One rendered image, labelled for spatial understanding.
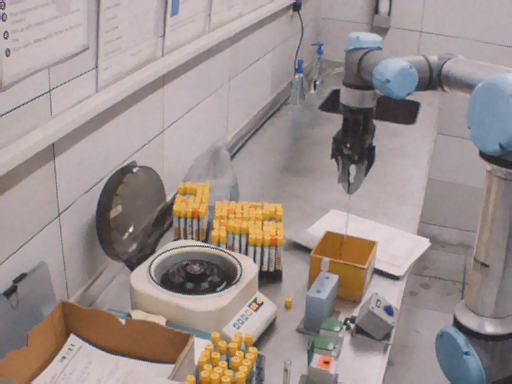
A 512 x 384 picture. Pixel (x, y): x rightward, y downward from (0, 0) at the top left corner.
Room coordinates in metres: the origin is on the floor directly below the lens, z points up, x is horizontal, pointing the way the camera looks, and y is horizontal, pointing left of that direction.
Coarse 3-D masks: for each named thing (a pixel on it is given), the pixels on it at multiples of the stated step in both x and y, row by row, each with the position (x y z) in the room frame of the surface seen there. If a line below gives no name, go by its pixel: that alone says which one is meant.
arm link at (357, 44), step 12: (348, 36) 1.38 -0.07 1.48; (360, 36) 1.36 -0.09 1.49; (372, 36) 1.38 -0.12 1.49; (348, 48) 1.36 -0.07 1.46; (360, 48) 1.35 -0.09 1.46; (372, 48) 1.35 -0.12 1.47; (348, 60) 1.36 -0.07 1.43; (348, 72) 1.36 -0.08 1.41; (348, 84) 1.36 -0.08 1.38; (360, 84) 1.35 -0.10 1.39
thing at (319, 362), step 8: (312, 360) 1.02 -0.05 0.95; (320, 360) 1.02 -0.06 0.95; (328, 360) 1.02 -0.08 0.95; (312, 368) 1.00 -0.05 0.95; (320, 368) 0.99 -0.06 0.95; (328, 368) 0.99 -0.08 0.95; (336, 368) 1.02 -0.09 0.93; (312, 376) 1.00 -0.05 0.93; (320, 376) 0.99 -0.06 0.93; (328, 376) 0.99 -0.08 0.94
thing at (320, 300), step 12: (336, 276) 1.28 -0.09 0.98; (312, 288) 1.23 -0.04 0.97; (324, 288) 1.23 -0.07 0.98; (336, 288) 1.28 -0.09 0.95; (312, 300) 1.20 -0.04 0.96; (324, 300) 1.19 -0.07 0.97; (312, 312) 1.20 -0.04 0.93; (324, 312) 1.20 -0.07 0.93; (336, 312) 1.28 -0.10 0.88; (300, 324) 1.22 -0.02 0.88; (312, 324) 1.20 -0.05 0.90
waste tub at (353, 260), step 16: (320, 240) 1.44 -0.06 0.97; (336, 240) 1.48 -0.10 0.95; (352, 240) 1.47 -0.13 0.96; (368, 240) 1.46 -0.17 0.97; (320, 256) 1.36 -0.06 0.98; (336, 256) 1.48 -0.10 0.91; (352, 256) 1.47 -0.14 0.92; (368, 256) 1.46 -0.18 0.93; (320, 272) 1.36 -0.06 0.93; (336, 272) 1.35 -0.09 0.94; (352, 272) 1.34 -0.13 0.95; (368, 272) 1.38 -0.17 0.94; (352, 288) 1.34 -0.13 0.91
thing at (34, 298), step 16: (32, 272) 1.02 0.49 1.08; (48, 272) 1.06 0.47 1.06; (16, 288) 0.96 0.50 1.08; (32, 288) 1.00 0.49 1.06; (48, 288) 1.05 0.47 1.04; (0, 304) 0.92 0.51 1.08; (16, 304) 0.96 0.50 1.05; (32, 304) 0.99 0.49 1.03; (48, 304) 1.03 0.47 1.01; (0, 320) 0.91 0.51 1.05; (16, 320) 0.94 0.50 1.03; (32, 320) 0.98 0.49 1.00; (0, 336) 0.90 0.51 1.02; (16, 336) 0.93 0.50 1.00; (0, 352) 0.88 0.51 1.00
